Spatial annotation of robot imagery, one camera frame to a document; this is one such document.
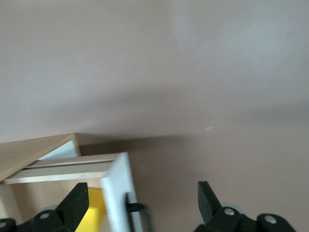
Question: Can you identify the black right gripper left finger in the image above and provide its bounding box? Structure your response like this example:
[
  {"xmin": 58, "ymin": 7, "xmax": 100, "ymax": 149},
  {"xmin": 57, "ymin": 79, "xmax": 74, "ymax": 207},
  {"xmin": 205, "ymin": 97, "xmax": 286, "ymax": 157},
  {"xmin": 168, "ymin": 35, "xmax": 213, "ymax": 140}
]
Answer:
[{"xmin": 0, "ymin": 182, "xmax": 89, "ymax": 232}]

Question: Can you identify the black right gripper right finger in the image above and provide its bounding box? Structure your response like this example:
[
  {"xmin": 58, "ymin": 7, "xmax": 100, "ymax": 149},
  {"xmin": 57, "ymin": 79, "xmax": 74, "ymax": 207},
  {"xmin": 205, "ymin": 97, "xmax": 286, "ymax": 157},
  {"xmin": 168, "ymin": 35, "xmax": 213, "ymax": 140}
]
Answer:
[{"xmin": 193, "ymin": 180, "xmax": 297, "ymax": 232}]

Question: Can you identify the small yellow block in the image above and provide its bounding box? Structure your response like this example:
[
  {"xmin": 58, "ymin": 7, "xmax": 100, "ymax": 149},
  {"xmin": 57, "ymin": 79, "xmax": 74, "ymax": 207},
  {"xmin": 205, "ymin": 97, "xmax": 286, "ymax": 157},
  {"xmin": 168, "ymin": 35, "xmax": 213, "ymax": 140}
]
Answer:
[{"xmin": 78, "ymin": 187, "xmax": 108, "ymax": 232}]

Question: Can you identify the wooden drawer with white front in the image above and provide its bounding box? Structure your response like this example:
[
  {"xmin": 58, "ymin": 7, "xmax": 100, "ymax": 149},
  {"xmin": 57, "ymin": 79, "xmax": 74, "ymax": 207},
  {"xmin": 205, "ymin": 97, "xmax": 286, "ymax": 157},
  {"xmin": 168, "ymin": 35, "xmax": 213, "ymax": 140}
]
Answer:
[{"xmin": 0, "ymin": 152, "xmax": 143, "ymax": 232}]

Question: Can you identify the black metal drawer handle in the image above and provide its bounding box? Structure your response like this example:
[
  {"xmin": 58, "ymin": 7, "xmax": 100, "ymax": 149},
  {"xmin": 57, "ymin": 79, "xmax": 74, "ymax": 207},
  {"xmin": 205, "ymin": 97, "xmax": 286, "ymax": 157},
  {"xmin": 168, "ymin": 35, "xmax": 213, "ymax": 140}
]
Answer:
[{"xmin": 124, "ymin": 192, "xmax": 153, "ymax": 232}]

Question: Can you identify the light wooden drawer cabinet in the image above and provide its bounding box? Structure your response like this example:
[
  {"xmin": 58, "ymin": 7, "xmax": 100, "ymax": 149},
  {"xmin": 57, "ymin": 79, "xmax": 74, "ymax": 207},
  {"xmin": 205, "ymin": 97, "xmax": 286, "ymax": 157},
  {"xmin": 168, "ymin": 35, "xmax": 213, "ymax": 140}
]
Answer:
[{"xmin": 0, "ymin": 133, "xmax": 81, "ymax": 184}]

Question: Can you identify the brown table cover mat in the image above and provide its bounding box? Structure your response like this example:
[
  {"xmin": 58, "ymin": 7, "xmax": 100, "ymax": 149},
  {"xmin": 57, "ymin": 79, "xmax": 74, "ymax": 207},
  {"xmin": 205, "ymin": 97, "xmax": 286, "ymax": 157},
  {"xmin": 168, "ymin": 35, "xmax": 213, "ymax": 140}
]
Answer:
[{"xmin": 0, "ymin": 0, "xmax": 309, "ymax": 232}]

